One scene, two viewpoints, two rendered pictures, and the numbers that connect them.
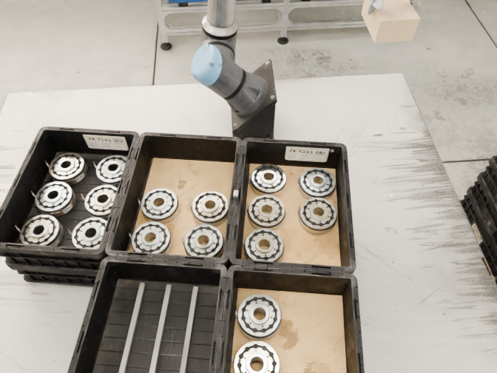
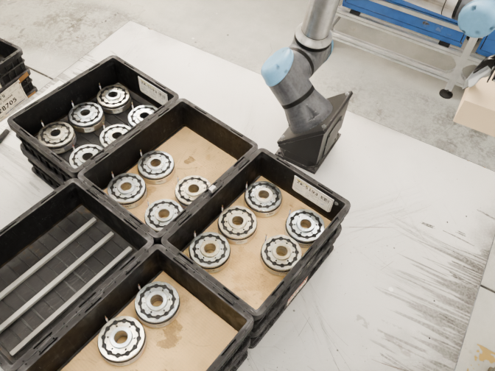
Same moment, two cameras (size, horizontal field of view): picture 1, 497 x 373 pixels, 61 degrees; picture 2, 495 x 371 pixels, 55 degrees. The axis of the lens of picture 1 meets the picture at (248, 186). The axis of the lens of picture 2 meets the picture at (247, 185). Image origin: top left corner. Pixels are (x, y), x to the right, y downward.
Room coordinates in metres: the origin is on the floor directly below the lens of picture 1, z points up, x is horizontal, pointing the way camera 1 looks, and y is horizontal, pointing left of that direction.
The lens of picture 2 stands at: (0.03, -0.41, 1.92)
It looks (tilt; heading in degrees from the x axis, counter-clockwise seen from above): 53 degrees down; 31
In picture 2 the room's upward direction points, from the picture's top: 5 degrees clockwise
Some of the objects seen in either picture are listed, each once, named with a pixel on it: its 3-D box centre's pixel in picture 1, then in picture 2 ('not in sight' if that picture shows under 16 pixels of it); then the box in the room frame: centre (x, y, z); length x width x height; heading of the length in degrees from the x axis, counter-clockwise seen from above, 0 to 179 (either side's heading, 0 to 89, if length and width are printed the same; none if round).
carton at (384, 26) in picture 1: (389, 15); (488, 101); (1.20, -0.44, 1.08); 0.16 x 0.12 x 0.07; 6
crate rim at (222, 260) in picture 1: (180, 192); (171, 163); (0.63, 0.18, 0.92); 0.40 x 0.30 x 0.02; 176
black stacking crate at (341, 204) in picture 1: (291, 210); (258, 234); (0.61, -0.12, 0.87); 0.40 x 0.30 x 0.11; 176
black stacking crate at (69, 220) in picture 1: (76, 196); (99, 123); (0.65, 0.48, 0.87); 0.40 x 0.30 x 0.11; 176
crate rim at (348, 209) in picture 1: (293, 200); (259, 224); (0.61, -0.12, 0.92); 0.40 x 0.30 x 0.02; 176
